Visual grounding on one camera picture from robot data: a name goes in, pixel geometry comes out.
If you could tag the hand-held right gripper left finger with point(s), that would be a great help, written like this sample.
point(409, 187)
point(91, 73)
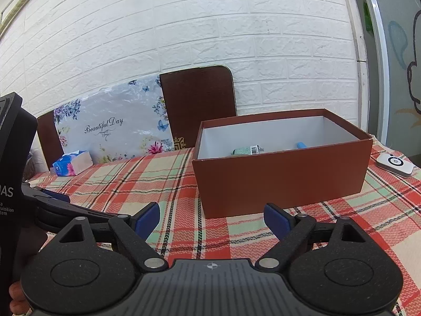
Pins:
point(146, 219)

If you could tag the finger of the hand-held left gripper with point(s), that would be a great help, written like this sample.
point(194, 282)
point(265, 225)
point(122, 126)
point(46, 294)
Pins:
point(82, 214)
point(56, 196)

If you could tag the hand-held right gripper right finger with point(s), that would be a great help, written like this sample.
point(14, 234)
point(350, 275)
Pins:
point(276, 219)

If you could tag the brown cardboard box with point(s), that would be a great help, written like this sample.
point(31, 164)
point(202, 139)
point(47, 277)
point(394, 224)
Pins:
point(279, 184)

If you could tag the light blue small item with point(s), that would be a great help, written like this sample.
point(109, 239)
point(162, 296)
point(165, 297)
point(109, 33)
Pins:
point(301, 145)

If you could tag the person's left hand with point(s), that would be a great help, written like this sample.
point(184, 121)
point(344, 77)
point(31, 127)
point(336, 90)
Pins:
point(17, 298)

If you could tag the blue tissue pack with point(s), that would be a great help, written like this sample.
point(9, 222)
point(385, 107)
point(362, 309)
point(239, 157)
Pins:
point(70, 164)

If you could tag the small dark brown board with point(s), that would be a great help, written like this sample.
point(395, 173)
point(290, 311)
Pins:
point(49, 141)

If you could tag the plaid tablecloth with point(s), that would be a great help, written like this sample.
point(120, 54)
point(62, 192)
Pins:
point(184, 184)

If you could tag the floral printed board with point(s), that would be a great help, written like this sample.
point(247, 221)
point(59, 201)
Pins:
point(111, 128)

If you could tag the white door frame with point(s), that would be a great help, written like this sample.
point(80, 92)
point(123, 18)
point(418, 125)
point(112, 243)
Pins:
point(361, 72)

